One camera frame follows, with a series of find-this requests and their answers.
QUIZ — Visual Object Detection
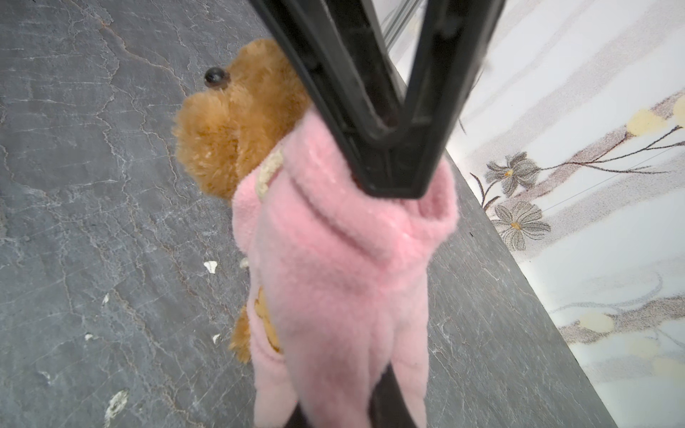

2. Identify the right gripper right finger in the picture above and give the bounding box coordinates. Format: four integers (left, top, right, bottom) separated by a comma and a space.
369, 366, 417, 428

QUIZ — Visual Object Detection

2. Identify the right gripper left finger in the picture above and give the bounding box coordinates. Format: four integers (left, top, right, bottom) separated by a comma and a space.
284, 404, 310, 428

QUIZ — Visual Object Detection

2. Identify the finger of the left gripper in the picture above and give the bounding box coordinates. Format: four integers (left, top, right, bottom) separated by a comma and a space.
369, 1, 505, 199
252, 0, 407, 198

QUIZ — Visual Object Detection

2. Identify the pink fleece bear hoodie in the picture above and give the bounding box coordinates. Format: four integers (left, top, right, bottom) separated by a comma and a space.
232, 109, 458, 427

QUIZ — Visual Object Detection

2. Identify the brown teddy bear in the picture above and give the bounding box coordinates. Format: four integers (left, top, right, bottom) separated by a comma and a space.
172, 36, 314, 365

